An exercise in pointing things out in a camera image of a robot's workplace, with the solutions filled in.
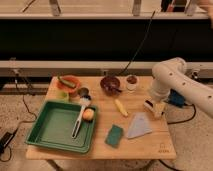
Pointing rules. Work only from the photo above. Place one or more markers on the yellow round fruit toy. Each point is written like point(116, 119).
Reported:
point(88, 114)

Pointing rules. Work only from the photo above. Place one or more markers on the orange bowl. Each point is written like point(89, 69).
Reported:
point(65, 88)

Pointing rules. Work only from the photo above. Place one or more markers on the green sponge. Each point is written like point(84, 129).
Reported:
point(114, 135)

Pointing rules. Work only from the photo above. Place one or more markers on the green plastic tray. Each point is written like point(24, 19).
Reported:
point(54, 126)

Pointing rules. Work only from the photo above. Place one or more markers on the yellow corn toy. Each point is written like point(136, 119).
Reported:
point(121, 108)

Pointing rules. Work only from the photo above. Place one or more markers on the white cup with brown content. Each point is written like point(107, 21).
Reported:
point(131, 82)

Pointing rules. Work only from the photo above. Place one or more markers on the light blue cloth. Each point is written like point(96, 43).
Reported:
point(139, 126)

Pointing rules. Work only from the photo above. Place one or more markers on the black power adapter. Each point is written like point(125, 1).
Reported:
point(4, 141)

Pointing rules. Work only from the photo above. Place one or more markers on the blue power box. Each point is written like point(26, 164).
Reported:
point(176, 99)

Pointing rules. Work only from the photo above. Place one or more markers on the white dish brush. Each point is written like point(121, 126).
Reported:
point(84, 102)

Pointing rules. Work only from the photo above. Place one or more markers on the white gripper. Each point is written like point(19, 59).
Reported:
point(156, 108)

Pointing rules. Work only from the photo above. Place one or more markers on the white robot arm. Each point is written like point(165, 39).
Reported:
point(170, 74)

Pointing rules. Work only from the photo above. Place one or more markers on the small green cup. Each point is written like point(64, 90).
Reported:
point(63, 96)

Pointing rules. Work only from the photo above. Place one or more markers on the dark red bowl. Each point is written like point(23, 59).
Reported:
point(110, 85)

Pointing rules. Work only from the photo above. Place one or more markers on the metal rail frame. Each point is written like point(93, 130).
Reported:
point(8, 68)

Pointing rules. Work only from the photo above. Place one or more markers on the green cucumber toy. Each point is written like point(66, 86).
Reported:
point(67, 83)

